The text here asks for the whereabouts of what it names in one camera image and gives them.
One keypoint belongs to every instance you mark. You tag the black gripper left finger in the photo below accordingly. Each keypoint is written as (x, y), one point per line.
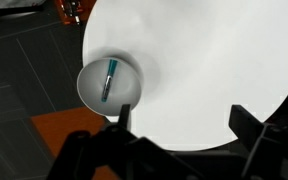
(125, 116)

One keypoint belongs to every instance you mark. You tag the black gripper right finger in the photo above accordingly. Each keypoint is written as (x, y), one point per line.
(247, 128)

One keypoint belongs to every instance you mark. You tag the white round bowl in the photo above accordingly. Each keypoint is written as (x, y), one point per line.
(94, 90)

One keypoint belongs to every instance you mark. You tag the teal and silver marker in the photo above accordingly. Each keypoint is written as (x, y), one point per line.
(108, 81)

